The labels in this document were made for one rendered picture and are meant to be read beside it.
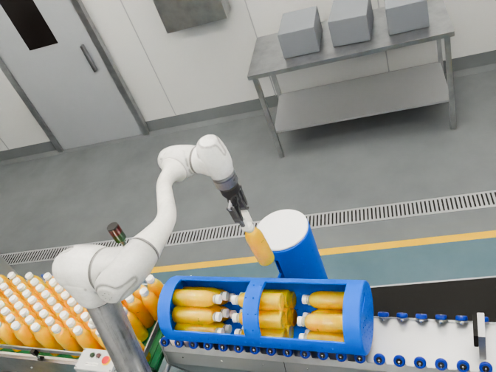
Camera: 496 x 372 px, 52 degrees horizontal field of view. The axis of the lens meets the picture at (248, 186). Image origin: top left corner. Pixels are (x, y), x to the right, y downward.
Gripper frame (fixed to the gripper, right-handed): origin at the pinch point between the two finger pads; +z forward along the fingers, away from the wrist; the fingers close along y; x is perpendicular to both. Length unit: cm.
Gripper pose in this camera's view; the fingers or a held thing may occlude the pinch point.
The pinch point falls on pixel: (245, 221)
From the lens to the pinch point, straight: 203.2
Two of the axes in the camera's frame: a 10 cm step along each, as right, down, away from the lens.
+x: -9.1, 0.6, 4.0
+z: 3.2, 7.2, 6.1
